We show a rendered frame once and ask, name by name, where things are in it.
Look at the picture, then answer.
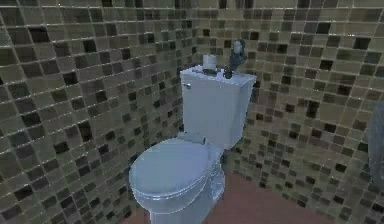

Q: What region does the dark grey spray bottle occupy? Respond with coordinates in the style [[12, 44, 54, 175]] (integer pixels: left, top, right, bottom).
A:
[[223, 38, 248, 80]]

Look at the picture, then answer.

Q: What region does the white toilet paper roll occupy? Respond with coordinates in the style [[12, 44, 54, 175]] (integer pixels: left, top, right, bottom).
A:
[[202, 54, 218, 71]]

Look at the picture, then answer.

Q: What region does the grey blue cloth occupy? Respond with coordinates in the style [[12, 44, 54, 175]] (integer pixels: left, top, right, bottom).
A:
[[368, 100, 384, 188]]

